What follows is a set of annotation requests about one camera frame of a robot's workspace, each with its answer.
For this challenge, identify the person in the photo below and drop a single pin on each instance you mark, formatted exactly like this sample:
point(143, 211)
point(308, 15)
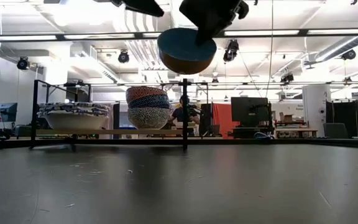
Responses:
point(179, 113)

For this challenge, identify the red wave-patterned bowl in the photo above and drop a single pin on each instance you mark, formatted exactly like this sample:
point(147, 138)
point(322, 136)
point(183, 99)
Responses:
point(145, 92)

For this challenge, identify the orange panel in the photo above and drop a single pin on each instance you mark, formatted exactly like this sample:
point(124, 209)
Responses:
point(222, 119)

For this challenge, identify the cardboard box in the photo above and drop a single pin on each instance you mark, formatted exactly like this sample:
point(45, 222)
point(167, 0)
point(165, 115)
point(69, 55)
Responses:
point(287, 118)

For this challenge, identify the black ceiling-mounted device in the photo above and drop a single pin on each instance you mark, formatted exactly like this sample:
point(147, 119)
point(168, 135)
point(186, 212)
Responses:
point(348, 54)
point(231, 51)
point(123, 57)
point(287, 77)
point(23, 63)

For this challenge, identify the black curtain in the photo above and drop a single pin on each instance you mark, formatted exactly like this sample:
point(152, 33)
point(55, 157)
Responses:
point(342, 112)

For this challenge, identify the grey-green chair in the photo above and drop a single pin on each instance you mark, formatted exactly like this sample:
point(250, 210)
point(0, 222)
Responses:
point(336, 130)

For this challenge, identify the wooden background table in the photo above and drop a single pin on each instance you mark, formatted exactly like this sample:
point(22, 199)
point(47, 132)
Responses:
point(297, 129)

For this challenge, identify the grey background monitor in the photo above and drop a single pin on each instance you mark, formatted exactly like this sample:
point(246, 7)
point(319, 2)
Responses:
point(5, 112)

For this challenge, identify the white column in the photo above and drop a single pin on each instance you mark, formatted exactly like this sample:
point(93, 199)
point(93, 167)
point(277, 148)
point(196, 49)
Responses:
point(315, 105)

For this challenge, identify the black background monitor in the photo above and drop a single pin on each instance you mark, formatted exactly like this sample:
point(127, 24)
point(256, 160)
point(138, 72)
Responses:
point(247, 109)

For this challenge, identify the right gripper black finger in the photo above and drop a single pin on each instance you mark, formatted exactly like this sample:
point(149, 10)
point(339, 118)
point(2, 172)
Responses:
point(207, 35)

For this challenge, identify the blue white patterned plate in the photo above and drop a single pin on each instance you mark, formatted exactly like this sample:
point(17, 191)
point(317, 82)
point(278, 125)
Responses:
point(73, 122)
point(73, 109)
point(73, 104)

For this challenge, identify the blue white fine-patterned bowl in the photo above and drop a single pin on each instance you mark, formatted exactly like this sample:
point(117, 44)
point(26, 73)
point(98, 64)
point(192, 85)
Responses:
point(148, 118)

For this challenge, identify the orange bowl light-blue inside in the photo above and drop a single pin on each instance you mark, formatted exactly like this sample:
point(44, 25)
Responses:
point(179, 46)

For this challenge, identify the black background desk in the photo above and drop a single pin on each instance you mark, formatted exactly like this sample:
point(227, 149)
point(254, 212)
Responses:
point(250, 130)

